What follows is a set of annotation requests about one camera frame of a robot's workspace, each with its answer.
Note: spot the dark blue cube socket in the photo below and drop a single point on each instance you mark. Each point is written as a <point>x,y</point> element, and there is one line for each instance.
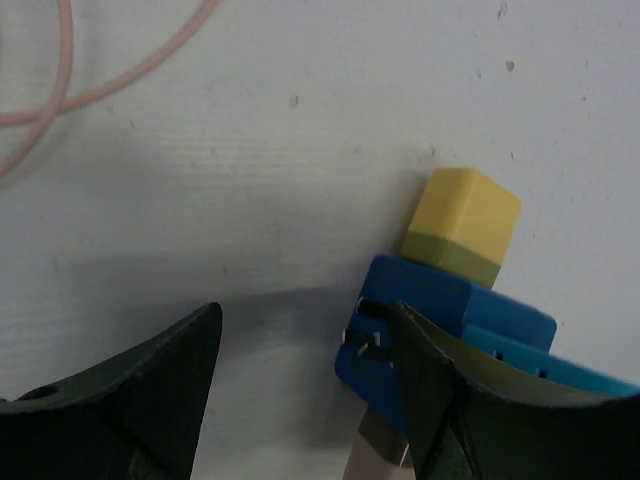
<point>363,360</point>

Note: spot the pink brown plug adapter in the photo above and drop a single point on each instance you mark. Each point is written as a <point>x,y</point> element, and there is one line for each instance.
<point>378,452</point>

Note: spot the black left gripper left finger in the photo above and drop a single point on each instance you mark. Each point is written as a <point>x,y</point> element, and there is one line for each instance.
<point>136,415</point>

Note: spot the yellow olive plug adapter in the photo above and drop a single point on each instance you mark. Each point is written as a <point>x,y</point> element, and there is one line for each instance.
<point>463,225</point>

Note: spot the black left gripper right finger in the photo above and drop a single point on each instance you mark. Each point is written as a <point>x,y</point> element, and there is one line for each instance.
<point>470,415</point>

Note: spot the bright blue plug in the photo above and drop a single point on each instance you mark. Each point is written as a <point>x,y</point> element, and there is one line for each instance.
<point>550,365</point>

